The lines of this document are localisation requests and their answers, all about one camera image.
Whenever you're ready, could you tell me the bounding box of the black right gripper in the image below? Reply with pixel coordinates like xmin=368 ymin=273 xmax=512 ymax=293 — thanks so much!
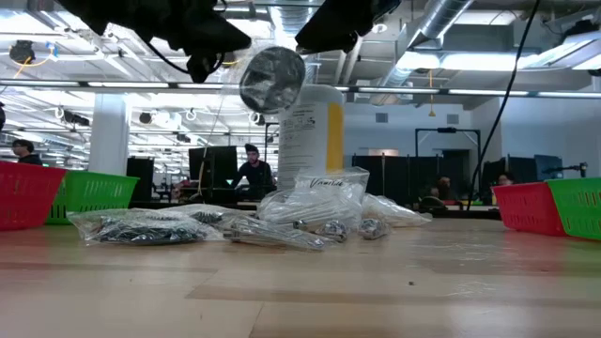
xmin=294 ymin=0 xmax=403 ymax=54

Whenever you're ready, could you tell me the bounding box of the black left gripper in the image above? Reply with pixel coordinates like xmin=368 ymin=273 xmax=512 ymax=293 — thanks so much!
xmin=121 ymin=0 xmax=253 ymax=85

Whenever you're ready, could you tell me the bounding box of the overhead light bar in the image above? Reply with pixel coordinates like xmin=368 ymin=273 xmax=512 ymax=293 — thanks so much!
xmin=0 ymin=79 xmax=601 ymax=99

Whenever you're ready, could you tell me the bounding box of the clear bag of cotton swabs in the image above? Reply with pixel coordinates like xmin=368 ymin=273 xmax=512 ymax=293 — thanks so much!
xmin=255 ymin=166 xmax=371 ymax=232

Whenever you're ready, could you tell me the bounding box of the red plastic basket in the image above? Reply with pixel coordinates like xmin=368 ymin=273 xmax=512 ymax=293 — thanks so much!
xmin=0 ymin=161 xmax=68 ymax=232
xmin=491 ymin=181 xmax=568 ymax=238

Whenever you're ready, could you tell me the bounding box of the white pillar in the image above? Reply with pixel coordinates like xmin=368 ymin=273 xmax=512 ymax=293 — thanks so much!
xmin=87 ymin=92 xmax=131 ymax=177

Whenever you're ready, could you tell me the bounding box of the black hanging cable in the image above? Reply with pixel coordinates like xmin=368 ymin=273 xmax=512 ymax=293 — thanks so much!
xmin=467 ymin=0 xmax=542 ymax=211

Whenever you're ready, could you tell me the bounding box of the silver ventilation duct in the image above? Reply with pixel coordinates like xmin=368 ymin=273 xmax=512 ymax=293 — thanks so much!
xmin=375 ymin=0 xmax=475 ymax=104
xmin=253 ymin=4 xmax=320 ymax=48

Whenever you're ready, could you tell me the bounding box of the bagged black round pad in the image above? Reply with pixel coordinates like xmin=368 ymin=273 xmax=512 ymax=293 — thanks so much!
xmin=229 ymin=39 xmax=323 ymax=115
xmin=67 ymin=207 xmax=225 ymax=247

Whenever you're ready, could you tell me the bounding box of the black desk monitor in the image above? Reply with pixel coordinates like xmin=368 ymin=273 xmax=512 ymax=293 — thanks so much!
xmin=533 ymin=154 xmax=563 ymax=182
xmin=188 ymin=146 xmax=239 ymax=189

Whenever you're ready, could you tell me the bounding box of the clear bag with black items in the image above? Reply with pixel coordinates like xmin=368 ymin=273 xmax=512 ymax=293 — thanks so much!
xmin=157 ymin=203 xmax=245 ymax=226

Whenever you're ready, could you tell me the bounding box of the white wipes canister yellow label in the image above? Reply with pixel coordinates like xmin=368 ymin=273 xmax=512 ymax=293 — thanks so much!
xmin=276 ymin=84 xmax=347 ymax=192

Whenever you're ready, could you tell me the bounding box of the yellow hanging cord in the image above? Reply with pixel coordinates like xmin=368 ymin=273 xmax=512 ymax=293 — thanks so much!
xmin=426 ymin=69 xmax=438 ymax=118

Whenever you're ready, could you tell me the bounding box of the black aluminium rig frame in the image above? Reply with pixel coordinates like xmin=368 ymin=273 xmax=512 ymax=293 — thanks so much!
xmin=127 ymin=200 xmax=502 ymax=221

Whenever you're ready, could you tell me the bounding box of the black cabinet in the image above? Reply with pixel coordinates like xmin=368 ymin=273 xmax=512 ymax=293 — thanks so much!
xmin=126 ymin=157 xmax=155 ymax=203

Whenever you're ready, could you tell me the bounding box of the green plastic basket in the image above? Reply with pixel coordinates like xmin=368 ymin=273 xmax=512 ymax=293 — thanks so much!
xmin=547 ymin=177 xmax=601 ymax=241
xmin=45 ymin=170 xmax=141 ymax=225

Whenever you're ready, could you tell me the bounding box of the black gantry stand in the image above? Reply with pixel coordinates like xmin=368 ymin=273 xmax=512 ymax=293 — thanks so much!
xmin=415 ymin=126 xmax=483 ymax=163

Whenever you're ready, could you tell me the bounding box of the black partition wall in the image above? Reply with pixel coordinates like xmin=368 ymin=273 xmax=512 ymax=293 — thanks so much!
xmin=351 ymin=154 xmax=470 ymax=207

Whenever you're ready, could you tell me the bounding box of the black ceiling cable reel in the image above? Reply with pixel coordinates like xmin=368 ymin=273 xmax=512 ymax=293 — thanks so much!
xmin=8 ymin=39 xmax=37 ymax=65

